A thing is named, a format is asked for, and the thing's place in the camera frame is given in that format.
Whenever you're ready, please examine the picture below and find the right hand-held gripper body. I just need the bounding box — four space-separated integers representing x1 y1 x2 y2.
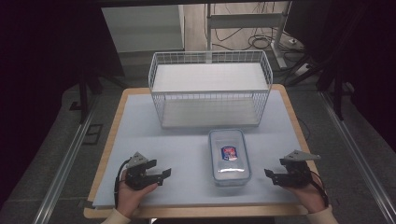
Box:
278 149 322 189

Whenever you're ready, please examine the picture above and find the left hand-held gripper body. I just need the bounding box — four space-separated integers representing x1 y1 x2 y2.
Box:
124 151 158 191

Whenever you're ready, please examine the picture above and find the person's left hand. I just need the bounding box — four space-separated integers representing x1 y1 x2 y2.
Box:
117 169 159 219

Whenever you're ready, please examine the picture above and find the person's right hand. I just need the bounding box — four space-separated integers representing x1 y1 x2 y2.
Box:
284 173 327 215

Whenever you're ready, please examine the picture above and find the clear lidded plastic food container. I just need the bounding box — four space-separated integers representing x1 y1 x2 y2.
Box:
207 128 253 188

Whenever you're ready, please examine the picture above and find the black floor plate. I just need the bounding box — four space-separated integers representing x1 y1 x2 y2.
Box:
81 123 104 146

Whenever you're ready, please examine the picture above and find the black metal stand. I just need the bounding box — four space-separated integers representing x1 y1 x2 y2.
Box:
68 69 105 125

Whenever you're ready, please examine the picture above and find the white power strip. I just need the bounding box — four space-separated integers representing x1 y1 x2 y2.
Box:
293 63 313 77

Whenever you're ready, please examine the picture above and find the dark curtain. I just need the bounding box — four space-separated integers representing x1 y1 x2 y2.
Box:
284 0 396 153
0 0 125 209

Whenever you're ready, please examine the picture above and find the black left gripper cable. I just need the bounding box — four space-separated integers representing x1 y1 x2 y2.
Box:
113 158 133 209

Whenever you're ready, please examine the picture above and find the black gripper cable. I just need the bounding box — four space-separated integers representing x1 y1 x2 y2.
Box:
113 158 133 209
309 170 331 208

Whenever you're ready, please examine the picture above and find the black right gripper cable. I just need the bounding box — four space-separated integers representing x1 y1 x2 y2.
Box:
309 170 331 208

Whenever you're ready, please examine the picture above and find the aluminium floor rail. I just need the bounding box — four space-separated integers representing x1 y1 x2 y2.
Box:
319 91 396 224
32 101 98 224

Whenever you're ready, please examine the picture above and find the white wire basket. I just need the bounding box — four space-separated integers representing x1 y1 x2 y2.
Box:
148 49 275 130

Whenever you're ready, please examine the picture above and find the coiled black floor cable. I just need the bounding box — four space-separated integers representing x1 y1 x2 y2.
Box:
247 33 276 51

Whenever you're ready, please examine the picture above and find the long black floor cable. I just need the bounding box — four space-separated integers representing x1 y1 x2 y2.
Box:
213 4 250 50

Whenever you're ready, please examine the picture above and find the white metal desk frame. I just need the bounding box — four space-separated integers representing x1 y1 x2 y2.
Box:
205 1 293 70

